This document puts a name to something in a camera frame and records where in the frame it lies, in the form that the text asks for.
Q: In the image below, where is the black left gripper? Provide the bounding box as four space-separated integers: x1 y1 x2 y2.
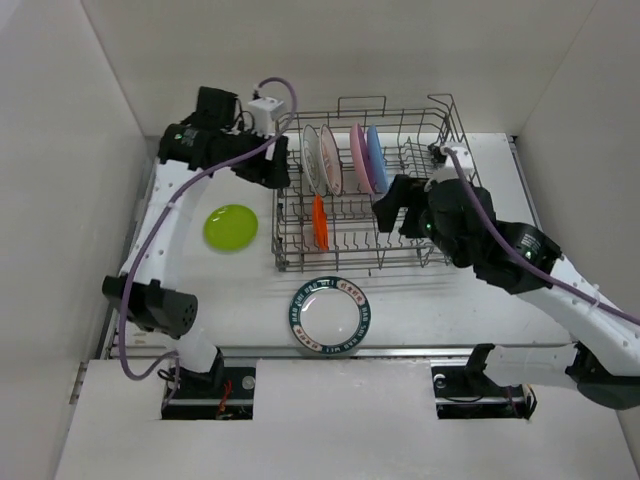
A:
221 122 290 189

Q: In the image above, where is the white plate green emblem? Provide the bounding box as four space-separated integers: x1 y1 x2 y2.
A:
301 125 326 196

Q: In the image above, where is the white plate orange sunburst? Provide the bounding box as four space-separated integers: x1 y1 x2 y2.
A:
319 124 343 196

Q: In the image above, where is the lime green plate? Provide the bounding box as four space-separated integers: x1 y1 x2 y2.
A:
203 204 259 253

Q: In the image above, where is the blue plate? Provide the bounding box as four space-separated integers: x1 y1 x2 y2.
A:
366 125 390 194

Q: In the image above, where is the pink plate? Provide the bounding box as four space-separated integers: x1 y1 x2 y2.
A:
349 123 375 195

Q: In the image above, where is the white plate teal rim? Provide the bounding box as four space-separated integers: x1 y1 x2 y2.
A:
288 276 372 356

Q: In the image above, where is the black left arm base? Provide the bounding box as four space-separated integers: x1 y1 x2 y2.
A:
158 361 256 421

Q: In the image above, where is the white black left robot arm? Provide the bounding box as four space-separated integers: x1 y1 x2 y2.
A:
102 87 297 397

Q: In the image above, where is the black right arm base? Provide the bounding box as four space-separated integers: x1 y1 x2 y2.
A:
431 366 538 420

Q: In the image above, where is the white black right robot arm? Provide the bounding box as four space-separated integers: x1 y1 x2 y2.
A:
373 175 639 410

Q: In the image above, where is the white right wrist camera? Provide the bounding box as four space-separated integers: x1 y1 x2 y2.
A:
429 142 475 181

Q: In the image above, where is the grey wire dish rack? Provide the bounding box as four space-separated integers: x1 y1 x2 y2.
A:
271 93 468 273

